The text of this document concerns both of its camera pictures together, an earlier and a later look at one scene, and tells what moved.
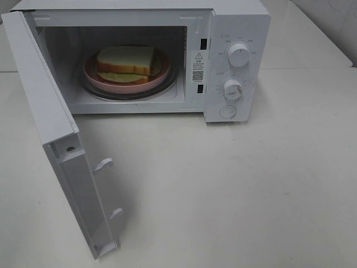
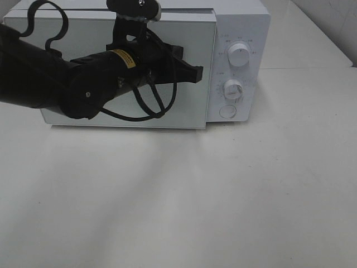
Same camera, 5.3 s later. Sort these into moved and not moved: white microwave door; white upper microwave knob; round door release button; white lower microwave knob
Moved: white microwave door
Not moved: white lower microwave knob; white upper microwave knob; round door release button
